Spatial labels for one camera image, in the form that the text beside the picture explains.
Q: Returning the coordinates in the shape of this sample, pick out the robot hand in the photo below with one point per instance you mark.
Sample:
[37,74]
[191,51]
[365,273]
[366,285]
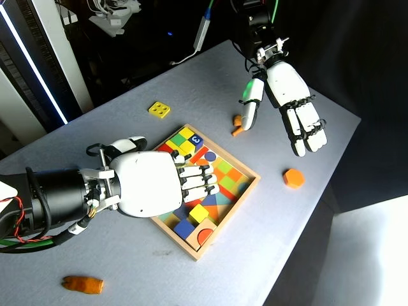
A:
[146,185]
[285,84]

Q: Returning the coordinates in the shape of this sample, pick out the blue number three block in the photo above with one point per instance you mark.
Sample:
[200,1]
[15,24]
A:
[195,140]

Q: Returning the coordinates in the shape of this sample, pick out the yellow four-hole block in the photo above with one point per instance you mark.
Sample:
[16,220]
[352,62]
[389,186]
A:
[159,110]

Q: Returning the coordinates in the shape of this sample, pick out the red half-round block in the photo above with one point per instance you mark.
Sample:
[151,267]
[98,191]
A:
[205,236]

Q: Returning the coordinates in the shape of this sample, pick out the orange object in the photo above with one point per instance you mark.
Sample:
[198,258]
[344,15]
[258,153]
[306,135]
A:
[293,178]

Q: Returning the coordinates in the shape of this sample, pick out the orange chicken wing toy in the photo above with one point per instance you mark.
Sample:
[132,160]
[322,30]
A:
[237,122]

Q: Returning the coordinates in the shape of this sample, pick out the grey table cloth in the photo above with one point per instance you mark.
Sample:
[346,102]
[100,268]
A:
[223,79]

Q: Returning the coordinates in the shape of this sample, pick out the wooden puzzle tray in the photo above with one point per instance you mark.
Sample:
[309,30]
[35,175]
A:
[234,174]

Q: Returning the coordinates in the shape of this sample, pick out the black backdrop cloth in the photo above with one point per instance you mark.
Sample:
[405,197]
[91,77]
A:
[376,95]

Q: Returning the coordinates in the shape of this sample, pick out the orange fried food toy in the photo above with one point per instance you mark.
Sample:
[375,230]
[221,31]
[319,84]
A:
[83,284]

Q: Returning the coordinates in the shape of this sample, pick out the white light frame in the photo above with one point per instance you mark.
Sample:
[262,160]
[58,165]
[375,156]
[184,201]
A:
[68,73]

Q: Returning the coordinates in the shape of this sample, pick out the white plastic mount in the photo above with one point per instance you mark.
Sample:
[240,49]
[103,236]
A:
[111,24]

